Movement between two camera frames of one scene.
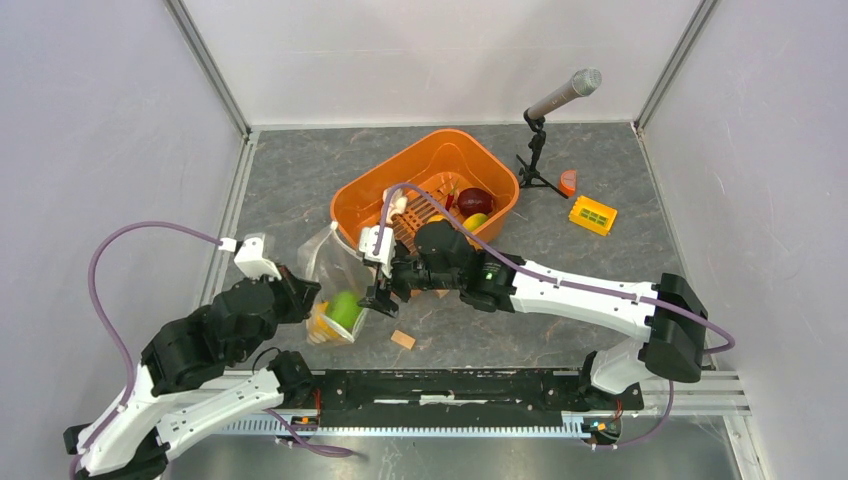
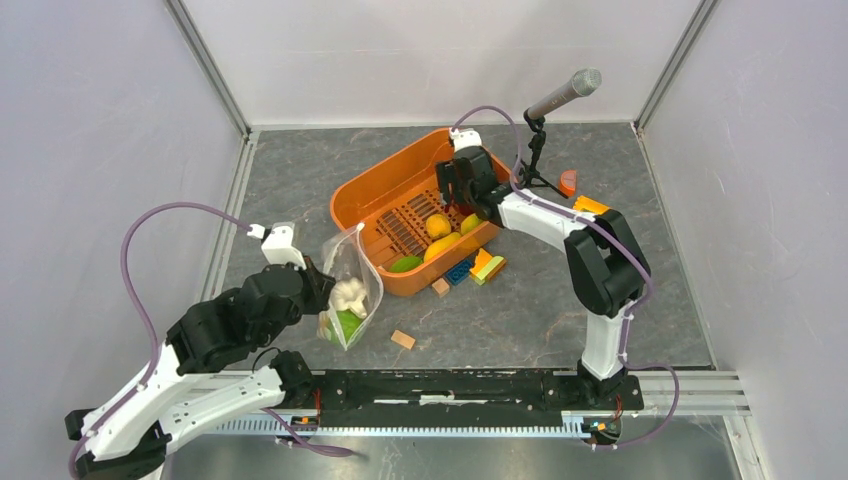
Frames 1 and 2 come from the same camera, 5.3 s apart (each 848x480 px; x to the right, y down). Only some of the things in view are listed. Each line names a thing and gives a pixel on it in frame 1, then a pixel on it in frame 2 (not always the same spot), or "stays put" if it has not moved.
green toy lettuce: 343,309 -> 348,323
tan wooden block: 403,339 stays put
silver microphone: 585,82 stays put
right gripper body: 403,275 -> 446,176
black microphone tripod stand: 529,177 stays put
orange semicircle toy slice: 568,180 stays put
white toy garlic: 396,208 -> 349,295
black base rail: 556,398 stays put
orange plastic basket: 444,164 stays put
